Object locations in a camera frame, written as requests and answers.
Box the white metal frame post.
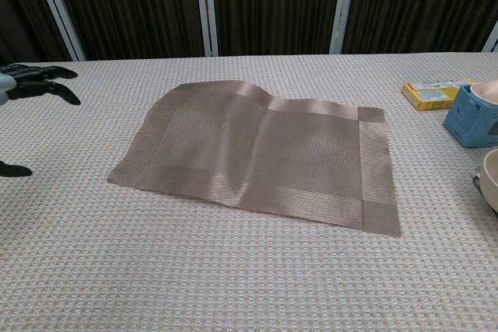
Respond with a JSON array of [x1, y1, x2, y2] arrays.
[[328, 0, 359, 55], [481, 20, 498, 53], [193, 0, 219, 57], [30, 0, 86, 62]]

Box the light brown bowl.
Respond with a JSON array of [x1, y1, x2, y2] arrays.
[[477, 149, 498, 215]]

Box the yellow flat box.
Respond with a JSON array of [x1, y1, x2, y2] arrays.
[[401, 78, 475, 111]]

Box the beige woven tablecloth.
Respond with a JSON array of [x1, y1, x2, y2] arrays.
[[0, 51, 498, 332]]

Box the blue square cup pink inside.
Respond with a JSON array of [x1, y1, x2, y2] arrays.
[[442, 79, 498, 149]]

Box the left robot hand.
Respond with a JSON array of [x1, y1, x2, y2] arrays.
[[0, 63, 82, 178]]

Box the dark pleated curtain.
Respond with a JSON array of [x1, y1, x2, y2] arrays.
[[0, 0, 498, 68]]

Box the black white flat package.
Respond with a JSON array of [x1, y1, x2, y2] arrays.
[[471, 168, 484, 194]]

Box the brown woven placemat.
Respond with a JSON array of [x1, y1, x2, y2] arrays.
[[107, 79, 402, 238]]

